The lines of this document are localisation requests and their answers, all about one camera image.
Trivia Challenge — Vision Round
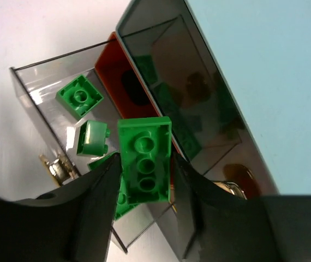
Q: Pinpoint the small green lego brick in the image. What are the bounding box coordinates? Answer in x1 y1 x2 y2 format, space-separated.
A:
55 75 104 121

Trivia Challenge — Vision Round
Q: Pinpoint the transparent drawer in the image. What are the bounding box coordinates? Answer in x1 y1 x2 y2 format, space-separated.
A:
10 40 179 255

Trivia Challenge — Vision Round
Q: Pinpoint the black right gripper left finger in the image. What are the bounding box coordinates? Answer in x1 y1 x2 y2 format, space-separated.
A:
0 153 121 261

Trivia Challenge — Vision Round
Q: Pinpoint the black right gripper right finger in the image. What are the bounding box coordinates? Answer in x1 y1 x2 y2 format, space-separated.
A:
172 154 311 261

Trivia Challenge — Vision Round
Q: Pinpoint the green yellow lego piece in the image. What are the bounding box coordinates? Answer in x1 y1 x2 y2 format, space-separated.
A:
76 120 110 157

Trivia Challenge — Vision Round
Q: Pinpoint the teal drawer cabinet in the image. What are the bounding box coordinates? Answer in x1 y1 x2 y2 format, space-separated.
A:
116 1 311 194

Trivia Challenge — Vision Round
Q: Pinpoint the long green lego brick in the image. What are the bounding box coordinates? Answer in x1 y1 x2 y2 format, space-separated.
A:
88 151 137 221

